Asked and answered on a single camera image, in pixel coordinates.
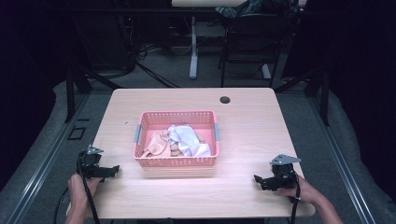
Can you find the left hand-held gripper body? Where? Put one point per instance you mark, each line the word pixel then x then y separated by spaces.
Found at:
pixel 88 161

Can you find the aluminium floor rail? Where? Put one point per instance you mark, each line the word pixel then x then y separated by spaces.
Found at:
pixel 46 165
pixel 342 168

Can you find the white desk leg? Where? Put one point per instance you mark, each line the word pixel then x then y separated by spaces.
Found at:
pixel 193 56

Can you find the person's left hand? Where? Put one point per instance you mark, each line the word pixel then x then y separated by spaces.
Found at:
pixel 77 189

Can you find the white cloth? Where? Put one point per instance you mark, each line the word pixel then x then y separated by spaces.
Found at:
pixel 186 140

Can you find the black chair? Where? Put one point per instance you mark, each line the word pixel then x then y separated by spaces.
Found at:
pixel 249 34

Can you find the black metal frame stand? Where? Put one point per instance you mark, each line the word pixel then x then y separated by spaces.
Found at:
pixel 70 93
pixel 324 99

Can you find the person's right hand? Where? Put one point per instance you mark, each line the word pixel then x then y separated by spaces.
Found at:
pixel 305 193

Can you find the crumpled cloth on chair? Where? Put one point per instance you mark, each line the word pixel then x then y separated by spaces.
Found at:
pixel 236 9

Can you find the pink plastic basket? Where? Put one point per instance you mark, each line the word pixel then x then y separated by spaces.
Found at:
pixel 177 161

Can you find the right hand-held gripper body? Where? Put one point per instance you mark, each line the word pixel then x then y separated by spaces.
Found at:
pixel 281 177

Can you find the peach cloth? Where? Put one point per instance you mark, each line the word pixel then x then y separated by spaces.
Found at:
pixel 158 146

